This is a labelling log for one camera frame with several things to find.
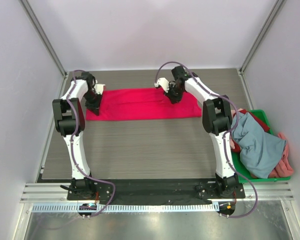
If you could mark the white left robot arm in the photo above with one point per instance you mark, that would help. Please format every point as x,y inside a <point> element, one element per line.
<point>70,122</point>

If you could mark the left aluminium corner post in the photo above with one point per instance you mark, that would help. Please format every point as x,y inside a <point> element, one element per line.
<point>42,35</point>

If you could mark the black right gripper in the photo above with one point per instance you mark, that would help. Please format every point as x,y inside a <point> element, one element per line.
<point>174,96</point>

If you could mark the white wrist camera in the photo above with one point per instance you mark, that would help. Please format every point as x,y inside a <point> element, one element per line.
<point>99,88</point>
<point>162,83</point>

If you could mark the dark red t-shirt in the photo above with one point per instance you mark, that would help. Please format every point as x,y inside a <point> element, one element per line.
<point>233,145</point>

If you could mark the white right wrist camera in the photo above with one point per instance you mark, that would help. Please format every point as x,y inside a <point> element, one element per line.
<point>162,83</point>

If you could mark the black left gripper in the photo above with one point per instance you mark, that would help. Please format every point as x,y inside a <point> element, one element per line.
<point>92,104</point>

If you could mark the light blue t-shirt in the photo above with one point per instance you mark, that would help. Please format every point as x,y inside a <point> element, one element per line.
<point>260,152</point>

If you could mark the white slotted cable duct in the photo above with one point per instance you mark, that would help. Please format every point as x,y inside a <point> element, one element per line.
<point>87,208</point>

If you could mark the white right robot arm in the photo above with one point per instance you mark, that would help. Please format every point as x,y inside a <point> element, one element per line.
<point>216,120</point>

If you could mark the aluminium corner post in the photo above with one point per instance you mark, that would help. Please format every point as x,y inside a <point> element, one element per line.
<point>42,35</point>
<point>270,19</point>

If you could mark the aluminium frame rail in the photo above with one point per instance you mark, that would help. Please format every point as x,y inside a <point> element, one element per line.
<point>52,192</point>

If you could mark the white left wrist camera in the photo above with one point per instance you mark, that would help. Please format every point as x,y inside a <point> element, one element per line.
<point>99,88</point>

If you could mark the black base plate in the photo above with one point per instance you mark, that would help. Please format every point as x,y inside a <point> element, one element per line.
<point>131,189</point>

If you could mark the green plastic bin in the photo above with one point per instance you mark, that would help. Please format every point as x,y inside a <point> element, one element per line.
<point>260,175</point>

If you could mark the right aluminium corner post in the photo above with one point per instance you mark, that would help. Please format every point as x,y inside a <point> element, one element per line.
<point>270,19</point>

